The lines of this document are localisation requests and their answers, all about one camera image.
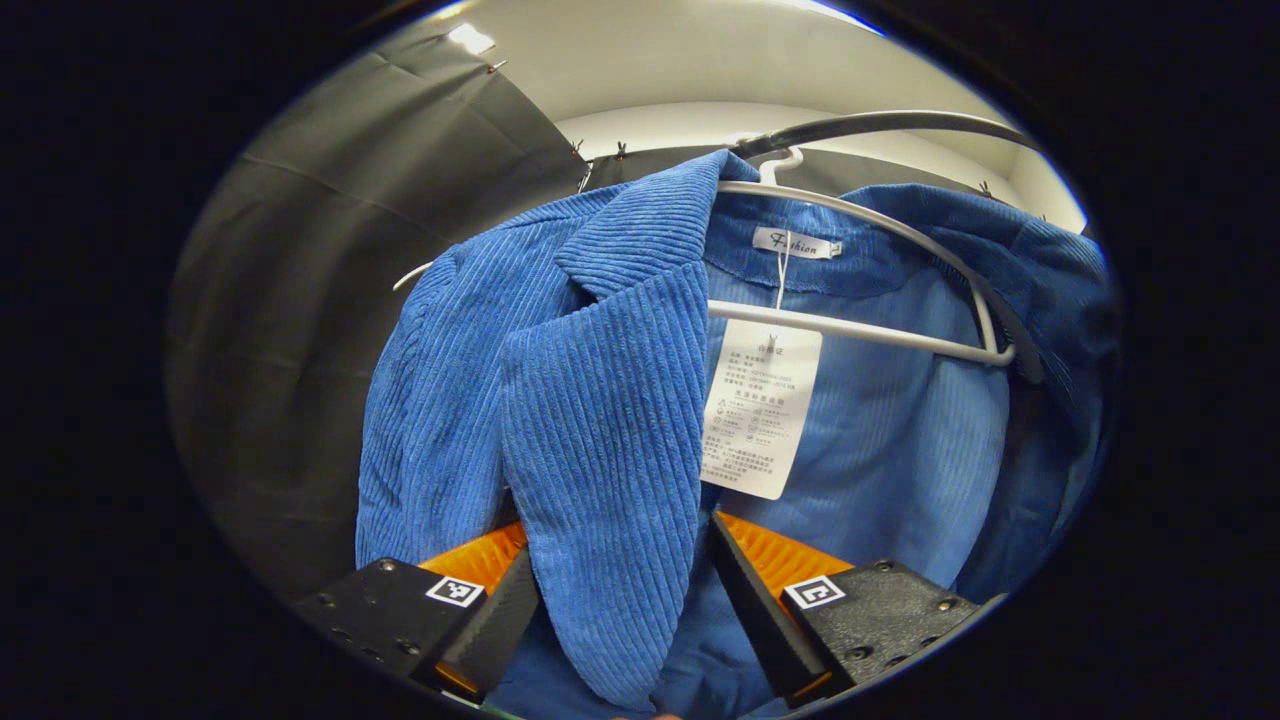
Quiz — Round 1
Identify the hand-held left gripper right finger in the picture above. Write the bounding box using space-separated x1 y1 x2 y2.
708 510 1004 709

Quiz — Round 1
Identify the white plastic clothes hanger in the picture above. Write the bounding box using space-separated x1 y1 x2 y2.
392 147 1017 367

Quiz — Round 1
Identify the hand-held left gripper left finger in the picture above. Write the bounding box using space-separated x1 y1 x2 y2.
295 520 543 703

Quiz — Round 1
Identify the black metal clothes rack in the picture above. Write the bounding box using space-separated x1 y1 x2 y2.
730 110 1041 161

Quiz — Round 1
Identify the white paper hang tag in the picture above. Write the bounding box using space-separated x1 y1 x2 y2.
700 318 824 501

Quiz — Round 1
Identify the blue corduroy jacket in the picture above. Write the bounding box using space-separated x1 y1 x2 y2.
355 150 1121 720

